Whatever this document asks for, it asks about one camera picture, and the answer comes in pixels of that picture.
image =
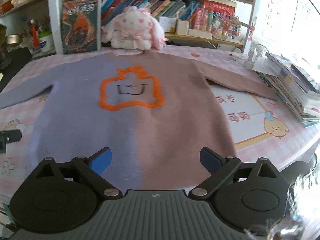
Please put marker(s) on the pink checkered desk mat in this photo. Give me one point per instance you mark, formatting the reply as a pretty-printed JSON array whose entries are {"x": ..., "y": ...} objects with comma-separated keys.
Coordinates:
[{"x": 260, "y": 127}]

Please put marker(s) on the purple and pink sweater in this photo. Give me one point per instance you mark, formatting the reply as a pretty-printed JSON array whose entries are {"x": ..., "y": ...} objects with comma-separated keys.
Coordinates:
[{"x": 154, "y": 111}]

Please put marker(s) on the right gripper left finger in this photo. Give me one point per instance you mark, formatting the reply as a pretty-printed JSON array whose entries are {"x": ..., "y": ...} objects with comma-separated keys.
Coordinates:
[{"x": 89, "y": 171}]

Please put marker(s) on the white calendar card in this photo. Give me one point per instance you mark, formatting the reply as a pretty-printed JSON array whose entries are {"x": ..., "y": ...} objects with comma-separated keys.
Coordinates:
[{"x": 168, "y": 24}]

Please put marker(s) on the row of shelf books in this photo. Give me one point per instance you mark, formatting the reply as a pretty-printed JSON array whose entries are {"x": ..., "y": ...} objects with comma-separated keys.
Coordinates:
[{"x": 180, "y": 9}]

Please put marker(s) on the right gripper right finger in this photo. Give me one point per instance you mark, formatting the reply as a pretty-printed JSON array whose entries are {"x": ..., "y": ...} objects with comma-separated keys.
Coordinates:
[{"x": 221, "y": 171}]

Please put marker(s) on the colourful bottle row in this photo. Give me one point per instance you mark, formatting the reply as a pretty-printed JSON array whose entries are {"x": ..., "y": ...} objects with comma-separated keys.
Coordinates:
[{"x": 217, "y": 23}]

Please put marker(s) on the Harry Potter book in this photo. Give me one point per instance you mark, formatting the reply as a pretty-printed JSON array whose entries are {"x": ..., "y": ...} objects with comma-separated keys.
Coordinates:
[{"x": 81, "y": 26}]

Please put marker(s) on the metal bowl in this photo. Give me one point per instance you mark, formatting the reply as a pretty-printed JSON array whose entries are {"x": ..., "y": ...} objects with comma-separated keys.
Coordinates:
[{"x": 13, "y": 40}]

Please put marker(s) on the white green lidded jar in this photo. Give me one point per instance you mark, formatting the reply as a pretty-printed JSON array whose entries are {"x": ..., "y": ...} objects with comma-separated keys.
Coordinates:
[{"x": 46, "y": 41}]

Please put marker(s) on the white charger plug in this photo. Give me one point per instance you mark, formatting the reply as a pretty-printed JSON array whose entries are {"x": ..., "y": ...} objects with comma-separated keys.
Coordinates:
[{"x": 256, "y": 56}]

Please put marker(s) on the stack of books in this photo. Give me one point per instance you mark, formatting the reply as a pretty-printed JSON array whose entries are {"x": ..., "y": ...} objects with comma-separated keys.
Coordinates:
[{"x": 296, "y": 84}]

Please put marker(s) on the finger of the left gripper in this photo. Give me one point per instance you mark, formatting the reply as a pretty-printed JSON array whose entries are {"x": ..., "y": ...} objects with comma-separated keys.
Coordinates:
[{"x": 7, "y": 137}]

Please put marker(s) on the red tassel ornament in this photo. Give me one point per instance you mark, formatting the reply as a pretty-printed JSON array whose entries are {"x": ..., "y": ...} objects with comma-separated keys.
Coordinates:
[{"x": 34, "y": 33}]

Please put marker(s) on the red box on shelf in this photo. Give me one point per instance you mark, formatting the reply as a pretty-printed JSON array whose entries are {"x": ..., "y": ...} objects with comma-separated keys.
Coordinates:
[{"x": 218, "y": 7}]

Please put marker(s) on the pink white plush bunny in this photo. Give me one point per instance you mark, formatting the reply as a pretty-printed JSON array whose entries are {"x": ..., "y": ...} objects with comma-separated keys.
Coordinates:
[{"x": 134, "y": 29}]

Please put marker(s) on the white usb adapter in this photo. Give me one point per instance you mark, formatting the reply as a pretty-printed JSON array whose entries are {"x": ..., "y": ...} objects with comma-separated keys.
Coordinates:
[{"x": 235, "y": 56}]

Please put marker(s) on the white flat box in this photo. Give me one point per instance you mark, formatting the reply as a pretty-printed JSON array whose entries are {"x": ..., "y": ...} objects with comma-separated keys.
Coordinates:
[{"x": 199, "y": 33}]

